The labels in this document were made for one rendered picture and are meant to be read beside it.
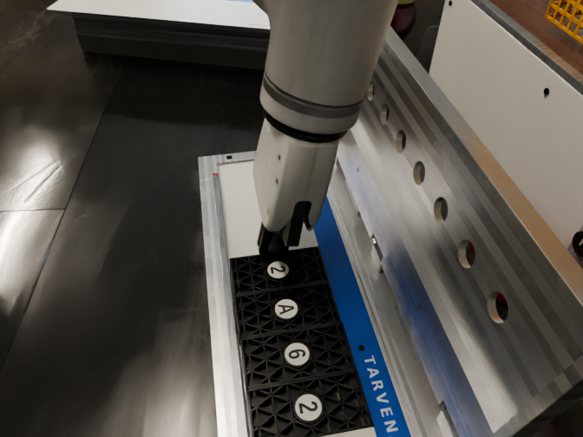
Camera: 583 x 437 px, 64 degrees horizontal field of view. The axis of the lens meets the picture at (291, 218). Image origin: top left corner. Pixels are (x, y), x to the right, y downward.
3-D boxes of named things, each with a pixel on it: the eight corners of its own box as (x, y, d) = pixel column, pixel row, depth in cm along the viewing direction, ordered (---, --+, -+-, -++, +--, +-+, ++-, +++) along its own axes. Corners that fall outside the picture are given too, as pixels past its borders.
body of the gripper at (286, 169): (258, 68, 42) (241, 167, 49) (276, 134, 35) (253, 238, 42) (337, 76, 44) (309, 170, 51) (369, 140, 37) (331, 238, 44)
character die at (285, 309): (234, 302, 47) (233, 295, 46) (329, 288, 49) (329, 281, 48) (239, 345, 44) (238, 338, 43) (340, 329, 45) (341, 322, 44)
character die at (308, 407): (246, 394, 41) (245, 388, 40) (356, 375, 42) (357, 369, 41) (253, 454, 37) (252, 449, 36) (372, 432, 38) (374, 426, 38)
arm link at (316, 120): (257, 48, 40) (252, 80, 42) (273, 102, 34) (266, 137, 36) (349, 58, 42) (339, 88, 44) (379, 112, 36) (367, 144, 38)
